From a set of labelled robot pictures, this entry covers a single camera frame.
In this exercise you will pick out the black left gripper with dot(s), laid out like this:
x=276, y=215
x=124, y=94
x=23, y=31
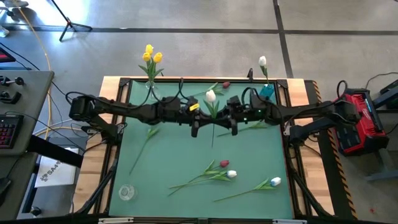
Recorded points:
x=186, y=113

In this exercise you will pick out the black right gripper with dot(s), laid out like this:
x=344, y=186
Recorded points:
x=245, y=116

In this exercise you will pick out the white artificial tulip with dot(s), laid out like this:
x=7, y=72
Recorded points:
x=275, y=181
x=211, y=96
x=232, y=174
x=262, y=61

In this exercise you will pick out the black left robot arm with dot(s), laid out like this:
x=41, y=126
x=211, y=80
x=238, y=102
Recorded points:
x=124, y=109

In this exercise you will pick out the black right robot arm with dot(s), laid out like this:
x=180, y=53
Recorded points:
x=311, y=110

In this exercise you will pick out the blue glass vase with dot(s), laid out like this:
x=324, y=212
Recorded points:
x=267, y=91

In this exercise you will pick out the clear ribbed glass vase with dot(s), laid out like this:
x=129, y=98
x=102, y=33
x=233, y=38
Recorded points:
x=154, y=93

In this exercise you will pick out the yellow tape tag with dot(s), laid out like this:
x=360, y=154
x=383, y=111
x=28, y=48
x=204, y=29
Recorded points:
x=194, y=107

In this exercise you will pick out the green table mat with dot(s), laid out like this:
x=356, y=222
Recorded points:
x=186, y=155

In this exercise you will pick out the black edge clamp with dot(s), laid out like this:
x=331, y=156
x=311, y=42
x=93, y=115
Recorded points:
x=250, y=74

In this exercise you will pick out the yellow black hazard tape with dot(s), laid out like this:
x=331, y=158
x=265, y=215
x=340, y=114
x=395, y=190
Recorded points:
x=340, y=174

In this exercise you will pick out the red black power station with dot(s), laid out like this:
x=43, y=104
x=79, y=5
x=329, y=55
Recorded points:
x=357, y=130

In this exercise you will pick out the black flat bar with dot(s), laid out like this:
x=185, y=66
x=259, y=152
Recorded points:
x=59, y=152

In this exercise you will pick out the grey metal stand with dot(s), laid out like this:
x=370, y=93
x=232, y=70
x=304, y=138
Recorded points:
x=384, y=161

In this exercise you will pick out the black tripod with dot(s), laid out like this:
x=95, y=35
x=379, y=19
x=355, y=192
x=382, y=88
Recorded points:
x=69, y=23

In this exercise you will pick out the grey side desk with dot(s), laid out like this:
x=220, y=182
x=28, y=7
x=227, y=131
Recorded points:
x=31, y=102

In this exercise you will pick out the black joystick device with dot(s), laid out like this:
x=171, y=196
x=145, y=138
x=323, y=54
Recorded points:
x=19, y=81

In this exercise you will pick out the black round knob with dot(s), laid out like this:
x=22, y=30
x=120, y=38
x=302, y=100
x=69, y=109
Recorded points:
x=35, y=211

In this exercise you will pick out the black desk device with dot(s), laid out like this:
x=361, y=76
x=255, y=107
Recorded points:
x=11, y=99

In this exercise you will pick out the black backlit keyboard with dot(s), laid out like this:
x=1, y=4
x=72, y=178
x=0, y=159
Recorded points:
x=9, y=130

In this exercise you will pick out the black device red screen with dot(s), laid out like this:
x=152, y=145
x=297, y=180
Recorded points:
x=4, y=57

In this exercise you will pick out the black metal table frame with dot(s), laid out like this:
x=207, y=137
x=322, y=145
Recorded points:
x=202, y=80

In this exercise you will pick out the white metal bracket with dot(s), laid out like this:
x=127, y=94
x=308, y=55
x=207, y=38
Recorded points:
x=289, y=221
x=115, y=220

